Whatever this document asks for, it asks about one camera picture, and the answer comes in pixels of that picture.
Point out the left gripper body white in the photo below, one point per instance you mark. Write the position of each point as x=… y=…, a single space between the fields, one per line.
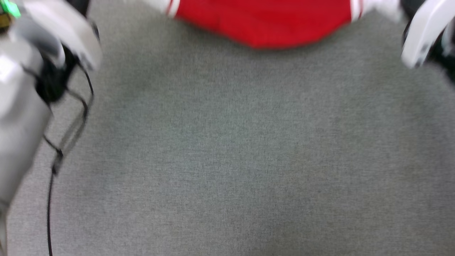
x=67 y=30

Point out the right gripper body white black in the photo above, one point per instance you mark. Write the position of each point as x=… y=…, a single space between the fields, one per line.
x=424 y=32

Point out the red and white garment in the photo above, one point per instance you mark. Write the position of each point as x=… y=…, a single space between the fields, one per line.
x=266 y=21

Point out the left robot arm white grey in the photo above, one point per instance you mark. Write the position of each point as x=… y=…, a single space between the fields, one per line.
x=17 y=117

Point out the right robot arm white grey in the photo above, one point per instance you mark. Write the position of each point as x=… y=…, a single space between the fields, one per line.
x=446 y=57

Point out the grey fabric sofa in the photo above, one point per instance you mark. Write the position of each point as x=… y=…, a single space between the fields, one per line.
x=227 y=149

